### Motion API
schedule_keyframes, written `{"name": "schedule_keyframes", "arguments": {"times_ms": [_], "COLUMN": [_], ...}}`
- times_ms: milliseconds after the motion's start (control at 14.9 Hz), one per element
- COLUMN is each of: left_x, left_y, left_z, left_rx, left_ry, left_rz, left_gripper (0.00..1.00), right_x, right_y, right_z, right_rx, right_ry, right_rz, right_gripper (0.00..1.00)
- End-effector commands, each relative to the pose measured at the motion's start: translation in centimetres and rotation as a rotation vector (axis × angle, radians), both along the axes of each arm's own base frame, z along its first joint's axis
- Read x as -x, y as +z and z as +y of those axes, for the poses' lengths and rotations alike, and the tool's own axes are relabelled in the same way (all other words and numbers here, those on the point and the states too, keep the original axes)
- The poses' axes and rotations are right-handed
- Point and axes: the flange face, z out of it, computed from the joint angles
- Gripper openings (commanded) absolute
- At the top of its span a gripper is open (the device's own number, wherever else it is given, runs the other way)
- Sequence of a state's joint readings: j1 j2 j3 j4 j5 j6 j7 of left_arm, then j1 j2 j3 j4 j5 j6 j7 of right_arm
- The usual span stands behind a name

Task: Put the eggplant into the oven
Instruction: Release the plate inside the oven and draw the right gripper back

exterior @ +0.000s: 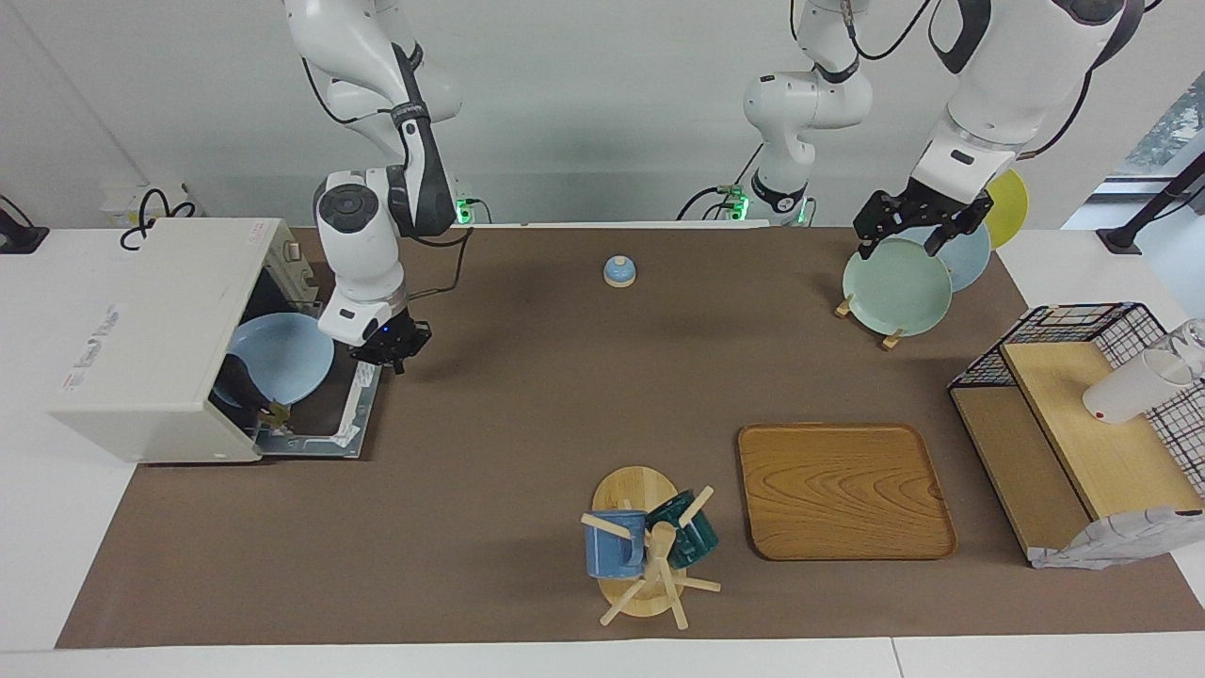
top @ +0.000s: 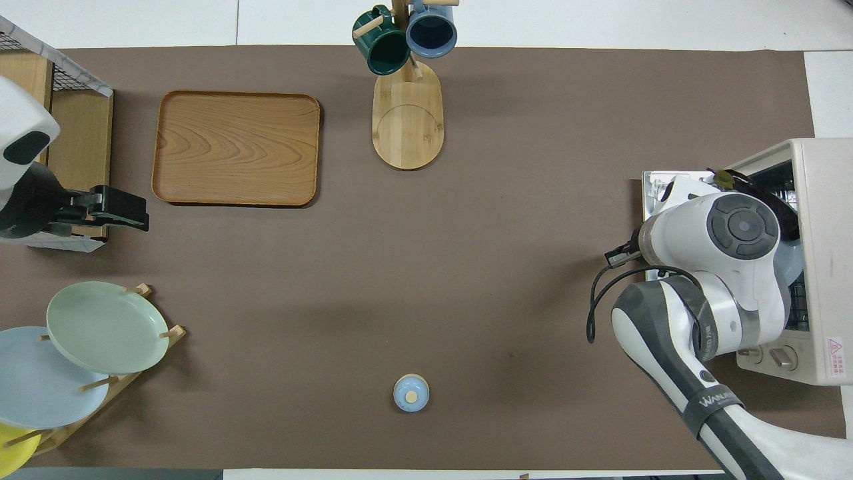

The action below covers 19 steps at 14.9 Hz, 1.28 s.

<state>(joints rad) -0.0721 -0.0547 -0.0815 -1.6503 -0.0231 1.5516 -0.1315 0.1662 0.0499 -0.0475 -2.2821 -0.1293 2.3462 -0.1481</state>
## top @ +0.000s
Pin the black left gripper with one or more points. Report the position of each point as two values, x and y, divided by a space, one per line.
33 203

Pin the light blue plate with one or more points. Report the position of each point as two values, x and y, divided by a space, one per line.
792 263

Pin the cream toaster oven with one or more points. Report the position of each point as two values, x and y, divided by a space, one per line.
826 200

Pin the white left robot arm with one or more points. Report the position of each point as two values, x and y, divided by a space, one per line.
20 120

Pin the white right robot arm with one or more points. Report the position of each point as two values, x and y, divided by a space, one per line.
720 306

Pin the grey marbled paper wrap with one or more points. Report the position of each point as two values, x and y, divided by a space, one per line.
60 243

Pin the pale green plate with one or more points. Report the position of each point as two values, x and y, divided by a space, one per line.
100 326

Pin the wooden serving tray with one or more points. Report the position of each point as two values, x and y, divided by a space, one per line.
236 148

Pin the wooden plate rack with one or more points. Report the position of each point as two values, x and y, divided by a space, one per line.
172 333

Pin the pale blue racked plate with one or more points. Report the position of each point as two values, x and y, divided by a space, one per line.
40 386

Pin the yellow plate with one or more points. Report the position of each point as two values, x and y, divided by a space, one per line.
16 453

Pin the wooden mug tree stand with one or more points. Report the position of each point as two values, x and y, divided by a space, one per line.
408 126

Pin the dark green ceramic mug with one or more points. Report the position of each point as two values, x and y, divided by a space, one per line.
383 50

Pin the blue ceramic mug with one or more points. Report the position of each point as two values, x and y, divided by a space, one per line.
432 30

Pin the brown table mat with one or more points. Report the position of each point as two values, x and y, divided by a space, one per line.
500 233

